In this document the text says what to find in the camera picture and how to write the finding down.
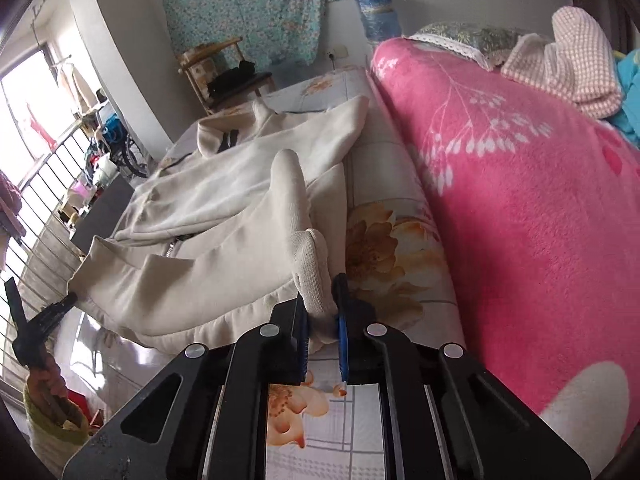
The hanging cream garment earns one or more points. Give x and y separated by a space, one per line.
75 85

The pink checkered cloth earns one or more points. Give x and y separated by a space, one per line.
575 60

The wooden chair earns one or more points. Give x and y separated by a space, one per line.
195 67

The metal balcony railing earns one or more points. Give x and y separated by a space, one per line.
45 240

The blue floral blanket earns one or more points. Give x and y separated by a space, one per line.
630 110

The wall socket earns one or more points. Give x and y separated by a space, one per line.
339 51

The hanging red garment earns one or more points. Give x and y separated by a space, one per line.
42 127

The person's left hand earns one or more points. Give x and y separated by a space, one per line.
45 382

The black clothing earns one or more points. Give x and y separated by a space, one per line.
230 82

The pink floral fleece blanket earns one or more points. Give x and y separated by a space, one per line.
500 210

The bicycle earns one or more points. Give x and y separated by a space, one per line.
132 157

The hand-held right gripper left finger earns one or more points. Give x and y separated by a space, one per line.
285 340

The pile of bags and clothes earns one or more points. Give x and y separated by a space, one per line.
102 155

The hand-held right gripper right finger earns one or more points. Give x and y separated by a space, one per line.
342 330

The teal floral wall cloth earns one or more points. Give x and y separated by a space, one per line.
250 10

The hanging dark garment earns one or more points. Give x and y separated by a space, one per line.
10 205

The lace trimmed floral pillow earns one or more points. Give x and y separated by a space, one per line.
475 37

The cream zip jacket black trim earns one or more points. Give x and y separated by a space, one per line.
200 270

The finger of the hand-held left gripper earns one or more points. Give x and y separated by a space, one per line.
52 312
16 310

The floral printed bedsheet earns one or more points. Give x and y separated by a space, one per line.
390 240

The blue water bottle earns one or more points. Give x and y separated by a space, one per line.
377 17

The dark grey cabinet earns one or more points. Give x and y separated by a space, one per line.
105 210

